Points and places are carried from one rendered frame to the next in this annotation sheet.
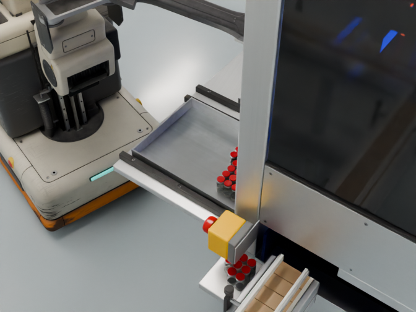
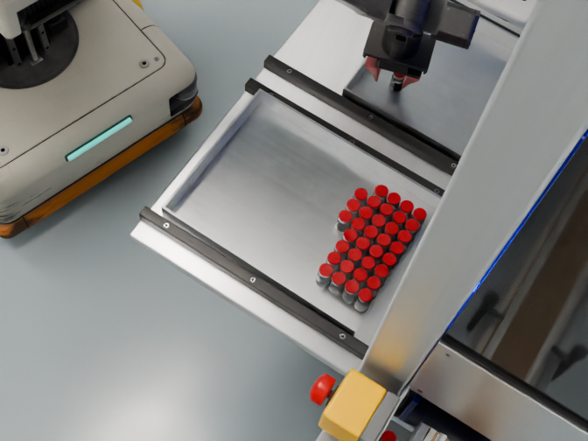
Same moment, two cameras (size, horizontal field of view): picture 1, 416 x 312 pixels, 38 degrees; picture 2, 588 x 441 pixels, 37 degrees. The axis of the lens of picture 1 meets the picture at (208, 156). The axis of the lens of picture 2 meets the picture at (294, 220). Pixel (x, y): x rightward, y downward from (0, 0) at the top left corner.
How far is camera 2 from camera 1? 0.53 m
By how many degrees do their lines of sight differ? 18
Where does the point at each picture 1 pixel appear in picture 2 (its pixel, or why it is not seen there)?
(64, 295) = (40, 346)
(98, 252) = (88, 269)
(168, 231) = not seen: hidden behind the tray
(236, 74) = (332, 28)
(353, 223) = not seen: outside the picture
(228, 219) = (357, 389)
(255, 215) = (402, 380)
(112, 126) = (94, 55)
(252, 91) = (442, 264)
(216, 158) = (311, 213)
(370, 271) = not seen: outside the picture
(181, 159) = (250, 218)
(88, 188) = (65, 171)
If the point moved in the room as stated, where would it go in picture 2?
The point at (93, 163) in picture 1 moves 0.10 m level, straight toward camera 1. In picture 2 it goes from (68, 129) to (79, 164)
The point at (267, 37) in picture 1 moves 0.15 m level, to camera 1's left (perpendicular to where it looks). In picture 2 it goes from (498, 216) to (307, 222)
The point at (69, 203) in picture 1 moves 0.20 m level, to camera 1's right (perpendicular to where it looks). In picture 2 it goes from (33, 198) to (118, 195)
